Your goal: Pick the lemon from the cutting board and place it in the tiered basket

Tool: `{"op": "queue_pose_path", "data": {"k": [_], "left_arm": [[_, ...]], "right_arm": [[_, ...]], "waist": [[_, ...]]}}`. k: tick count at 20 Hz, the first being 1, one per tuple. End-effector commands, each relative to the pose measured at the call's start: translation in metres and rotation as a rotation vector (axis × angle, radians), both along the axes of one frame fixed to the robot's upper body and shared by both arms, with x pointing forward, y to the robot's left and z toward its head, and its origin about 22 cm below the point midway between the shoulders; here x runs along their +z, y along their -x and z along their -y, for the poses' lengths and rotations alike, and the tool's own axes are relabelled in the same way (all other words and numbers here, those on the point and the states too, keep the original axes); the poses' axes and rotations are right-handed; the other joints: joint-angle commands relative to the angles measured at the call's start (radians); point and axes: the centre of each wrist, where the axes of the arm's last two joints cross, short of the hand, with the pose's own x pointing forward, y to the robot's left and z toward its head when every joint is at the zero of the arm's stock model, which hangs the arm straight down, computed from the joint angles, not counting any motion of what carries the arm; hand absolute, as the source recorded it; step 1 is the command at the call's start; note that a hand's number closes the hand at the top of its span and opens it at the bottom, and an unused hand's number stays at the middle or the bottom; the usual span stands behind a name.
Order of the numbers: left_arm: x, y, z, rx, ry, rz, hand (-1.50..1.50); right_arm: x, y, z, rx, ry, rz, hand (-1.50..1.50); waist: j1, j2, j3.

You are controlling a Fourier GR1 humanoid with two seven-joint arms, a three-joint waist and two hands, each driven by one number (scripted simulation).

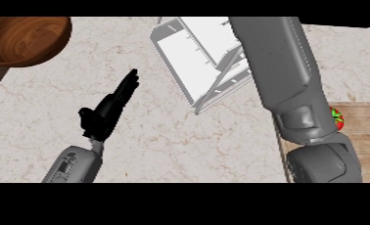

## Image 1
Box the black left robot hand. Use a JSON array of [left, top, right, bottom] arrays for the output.
[[78, 67, 141, 143]]

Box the wooden cutting board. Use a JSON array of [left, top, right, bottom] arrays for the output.
[[276, 102, 370, 184]]

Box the brown wooden bowl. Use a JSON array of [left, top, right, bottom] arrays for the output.
[[0, 17, 73, 68]]

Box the red and green fruit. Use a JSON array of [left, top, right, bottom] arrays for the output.
[[329, 106, 346, 131]]

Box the white tiered wire basket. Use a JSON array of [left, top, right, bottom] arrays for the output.
[[149, 17, 254, 116]]

